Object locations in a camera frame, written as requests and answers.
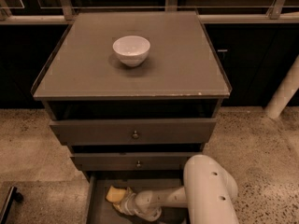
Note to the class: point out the white cylindrical post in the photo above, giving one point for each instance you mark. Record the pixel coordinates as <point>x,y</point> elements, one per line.
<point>286,90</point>

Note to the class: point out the grey drawer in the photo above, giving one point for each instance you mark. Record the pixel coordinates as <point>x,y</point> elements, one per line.
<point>127,161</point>
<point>100,211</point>
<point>119,131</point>

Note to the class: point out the grey drawer cabinet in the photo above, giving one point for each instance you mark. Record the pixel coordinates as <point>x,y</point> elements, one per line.
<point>182,77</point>

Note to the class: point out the metal railing frame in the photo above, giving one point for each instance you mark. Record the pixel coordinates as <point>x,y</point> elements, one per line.
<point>209,11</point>

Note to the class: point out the brass top drawer knob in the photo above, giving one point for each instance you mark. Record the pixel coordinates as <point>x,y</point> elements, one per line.
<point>135,135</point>

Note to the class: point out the yellow sponge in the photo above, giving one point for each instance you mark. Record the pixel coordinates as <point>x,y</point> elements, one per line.
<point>115,195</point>

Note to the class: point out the grey top drawer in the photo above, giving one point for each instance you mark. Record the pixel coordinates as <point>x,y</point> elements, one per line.
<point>119,131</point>

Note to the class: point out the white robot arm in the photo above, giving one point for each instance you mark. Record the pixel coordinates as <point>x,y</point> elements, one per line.
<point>207,193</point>

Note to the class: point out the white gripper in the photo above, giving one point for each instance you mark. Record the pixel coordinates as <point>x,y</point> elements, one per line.
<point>128,203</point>

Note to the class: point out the grey middle drawer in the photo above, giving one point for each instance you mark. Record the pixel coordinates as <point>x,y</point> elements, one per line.
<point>127,161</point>

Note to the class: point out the grey bottom drawer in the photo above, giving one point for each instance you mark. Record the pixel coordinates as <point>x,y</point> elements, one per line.
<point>100,211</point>

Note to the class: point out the white ceramic bowl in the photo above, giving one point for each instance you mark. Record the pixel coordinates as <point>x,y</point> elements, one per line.
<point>132,50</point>

